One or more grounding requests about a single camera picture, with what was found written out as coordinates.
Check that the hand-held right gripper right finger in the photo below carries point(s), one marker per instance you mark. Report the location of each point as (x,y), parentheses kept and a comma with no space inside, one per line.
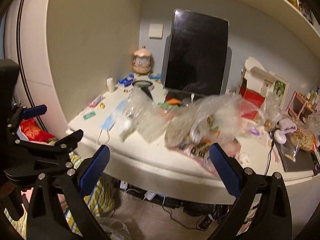
(225,172)

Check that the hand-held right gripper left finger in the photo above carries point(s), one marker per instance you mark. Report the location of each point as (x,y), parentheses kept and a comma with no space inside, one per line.
(96,167)

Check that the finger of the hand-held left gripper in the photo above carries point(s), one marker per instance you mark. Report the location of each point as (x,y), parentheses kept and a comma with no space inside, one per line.
(66,140)
(35,111)

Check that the clear plastic bag with snacks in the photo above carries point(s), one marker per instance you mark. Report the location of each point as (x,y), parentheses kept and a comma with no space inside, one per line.
(212,115)

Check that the large clear plastic floor bag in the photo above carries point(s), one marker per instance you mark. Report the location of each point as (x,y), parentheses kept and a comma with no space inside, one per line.
(115,230)

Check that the red cloth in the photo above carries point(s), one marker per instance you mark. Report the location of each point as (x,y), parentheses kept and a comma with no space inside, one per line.
(31,130)

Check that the white power strip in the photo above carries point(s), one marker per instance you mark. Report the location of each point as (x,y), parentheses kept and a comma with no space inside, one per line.
(123,184)

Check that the striped bedsheet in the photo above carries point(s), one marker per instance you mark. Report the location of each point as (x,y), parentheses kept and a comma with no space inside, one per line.
(100,200)

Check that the small green packet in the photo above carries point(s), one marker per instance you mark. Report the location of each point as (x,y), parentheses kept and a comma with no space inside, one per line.
(89,116)

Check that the pink printed packet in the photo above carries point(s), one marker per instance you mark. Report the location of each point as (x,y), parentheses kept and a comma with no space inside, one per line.
(195,152)

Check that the blue face mask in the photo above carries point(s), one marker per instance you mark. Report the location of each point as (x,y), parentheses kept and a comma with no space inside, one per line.
(121,107)
(107,124)

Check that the small pink packet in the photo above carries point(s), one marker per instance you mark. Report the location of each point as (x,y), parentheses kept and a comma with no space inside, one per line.
(95,101)

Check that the white desk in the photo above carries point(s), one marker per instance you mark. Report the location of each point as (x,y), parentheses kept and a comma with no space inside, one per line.
(155,165)

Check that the small white bottle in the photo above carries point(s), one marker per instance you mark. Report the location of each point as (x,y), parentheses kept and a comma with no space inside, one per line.
(110,85)

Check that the red box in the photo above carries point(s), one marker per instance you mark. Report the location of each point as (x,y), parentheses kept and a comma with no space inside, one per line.
(253,100)

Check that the black notebook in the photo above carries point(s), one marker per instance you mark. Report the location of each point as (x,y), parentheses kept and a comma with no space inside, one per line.
(302,161)

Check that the clear bag of nuts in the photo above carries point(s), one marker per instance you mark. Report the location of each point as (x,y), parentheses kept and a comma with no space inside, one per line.
(300,137)

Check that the blue plastic toy pieces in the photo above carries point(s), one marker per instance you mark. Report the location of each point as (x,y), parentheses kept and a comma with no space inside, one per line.
(126,80)

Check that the orange packet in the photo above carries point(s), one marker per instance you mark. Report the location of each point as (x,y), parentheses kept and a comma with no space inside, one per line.
(173,101)

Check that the black magnifying glass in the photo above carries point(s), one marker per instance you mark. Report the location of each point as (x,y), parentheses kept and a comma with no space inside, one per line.
(142,83)

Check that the pink desk rack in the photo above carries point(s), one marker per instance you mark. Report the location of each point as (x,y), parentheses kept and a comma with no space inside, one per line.
(297,105)

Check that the green framed picture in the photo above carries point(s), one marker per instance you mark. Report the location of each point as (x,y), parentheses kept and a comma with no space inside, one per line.
(280,90)

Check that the torn white cardboard box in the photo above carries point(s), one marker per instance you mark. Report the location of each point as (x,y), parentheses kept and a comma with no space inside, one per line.
(257,76)

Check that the pink carousel music box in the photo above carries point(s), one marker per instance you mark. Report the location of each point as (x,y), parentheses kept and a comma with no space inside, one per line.
(142,61)

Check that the black monitor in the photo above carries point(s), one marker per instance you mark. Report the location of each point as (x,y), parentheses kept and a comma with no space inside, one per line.
(197,52)

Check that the gold packet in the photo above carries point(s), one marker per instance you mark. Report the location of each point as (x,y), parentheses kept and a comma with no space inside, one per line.
(293,0)

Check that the white wall switch plate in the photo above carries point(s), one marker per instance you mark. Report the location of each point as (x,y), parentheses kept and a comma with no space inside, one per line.
(156,31)

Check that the white wall shelf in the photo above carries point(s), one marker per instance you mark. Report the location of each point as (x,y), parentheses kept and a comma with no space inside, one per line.
(275,5)

